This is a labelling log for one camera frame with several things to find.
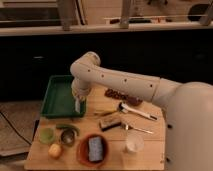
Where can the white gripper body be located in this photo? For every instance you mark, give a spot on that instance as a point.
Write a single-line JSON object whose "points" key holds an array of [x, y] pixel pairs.
{"points": [[80, 89]]}

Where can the small grey towel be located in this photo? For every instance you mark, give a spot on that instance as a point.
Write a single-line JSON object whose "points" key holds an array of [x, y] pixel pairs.
{"points": [[77, 105]]}

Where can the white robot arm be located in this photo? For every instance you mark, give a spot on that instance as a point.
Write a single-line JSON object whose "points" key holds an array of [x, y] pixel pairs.
{"points": [[188, 108]]}

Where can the light green cup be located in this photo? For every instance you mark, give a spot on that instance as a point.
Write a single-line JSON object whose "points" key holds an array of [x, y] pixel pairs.
{"points": [[46, 136]]}

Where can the clear plastic cup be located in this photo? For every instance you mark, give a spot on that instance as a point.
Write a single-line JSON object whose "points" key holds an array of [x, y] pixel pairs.
{"points": [[134, 142]]}

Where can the green plastic tray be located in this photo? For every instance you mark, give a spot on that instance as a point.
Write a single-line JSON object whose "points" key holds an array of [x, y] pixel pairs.
{"points": [[58, 100]]}

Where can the yellow banana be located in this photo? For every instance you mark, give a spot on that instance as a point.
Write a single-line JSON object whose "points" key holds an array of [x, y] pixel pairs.
{"points": [[104, 112]]}

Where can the wooden block eraser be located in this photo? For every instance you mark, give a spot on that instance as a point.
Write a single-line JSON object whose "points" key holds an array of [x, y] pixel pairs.
{"points": [[109, 122]]}

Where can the blue sponge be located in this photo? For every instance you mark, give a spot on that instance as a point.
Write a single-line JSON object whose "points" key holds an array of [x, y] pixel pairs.
{"points": [[95, 149]]}

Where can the orange bowl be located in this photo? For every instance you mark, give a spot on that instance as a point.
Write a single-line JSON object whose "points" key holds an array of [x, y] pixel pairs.
{"points": [[82, 153]]}

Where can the yellow lemon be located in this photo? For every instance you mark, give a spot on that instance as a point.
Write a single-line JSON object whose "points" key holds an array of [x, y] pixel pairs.
{"points": [[55, 151]]}

